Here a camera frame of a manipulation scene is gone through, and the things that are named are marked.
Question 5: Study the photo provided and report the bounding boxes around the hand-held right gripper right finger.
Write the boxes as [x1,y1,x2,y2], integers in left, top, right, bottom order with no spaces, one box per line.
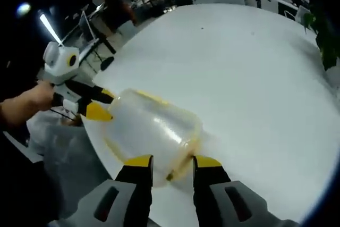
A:
[192,155,294,227]

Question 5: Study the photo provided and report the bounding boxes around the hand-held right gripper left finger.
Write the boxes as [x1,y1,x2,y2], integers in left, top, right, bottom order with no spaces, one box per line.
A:
[79,154,155,227]

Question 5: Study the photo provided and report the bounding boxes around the clear container with yellow buckle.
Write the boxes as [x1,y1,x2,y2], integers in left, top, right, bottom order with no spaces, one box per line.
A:
[101,87,205,188]

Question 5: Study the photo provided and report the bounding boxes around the person's left hand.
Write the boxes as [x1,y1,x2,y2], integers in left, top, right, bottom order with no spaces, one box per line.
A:
[25,80,55,112]

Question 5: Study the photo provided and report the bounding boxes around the green potted plant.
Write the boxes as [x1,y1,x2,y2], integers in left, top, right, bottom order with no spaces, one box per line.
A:
[303,5,340,71]

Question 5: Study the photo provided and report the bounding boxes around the thin black cable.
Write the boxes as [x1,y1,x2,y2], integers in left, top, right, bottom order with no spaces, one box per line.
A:
[49,107,80,123]

